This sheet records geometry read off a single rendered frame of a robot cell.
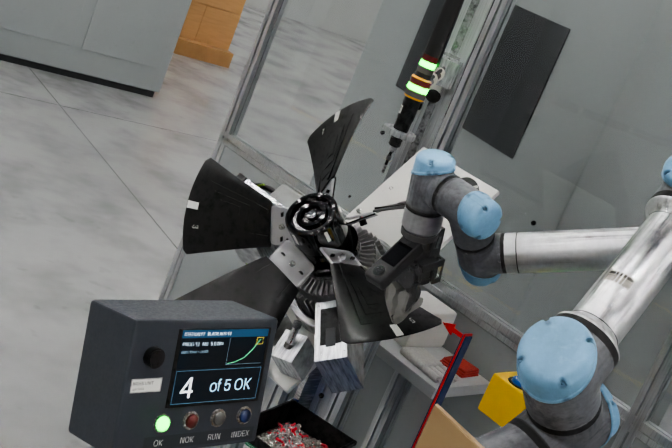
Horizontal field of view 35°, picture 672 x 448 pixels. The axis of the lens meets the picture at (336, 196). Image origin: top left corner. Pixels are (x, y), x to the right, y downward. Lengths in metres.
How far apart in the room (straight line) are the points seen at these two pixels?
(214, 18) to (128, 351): 9.09
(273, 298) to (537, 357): 0.81
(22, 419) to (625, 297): 2.34
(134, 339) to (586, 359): 0.64
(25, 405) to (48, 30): 4.49
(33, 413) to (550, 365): 2.34
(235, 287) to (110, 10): 5.75
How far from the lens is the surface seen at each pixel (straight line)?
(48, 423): 3.64
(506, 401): 2.30
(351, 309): 2.12
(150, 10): 8.00
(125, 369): 1.45
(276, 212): 2.38
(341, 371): 2.28
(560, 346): 1.62
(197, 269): 3.73
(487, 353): 2.92
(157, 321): 1.45
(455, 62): 2.77
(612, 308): 1.69
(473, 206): 1.87
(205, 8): 10.39
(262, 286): 2.27
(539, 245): 1.97
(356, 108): 2.49
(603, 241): 1.96
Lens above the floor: 1.84
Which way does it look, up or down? 14 degrees down
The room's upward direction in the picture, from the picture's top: 22 degrees clockwise
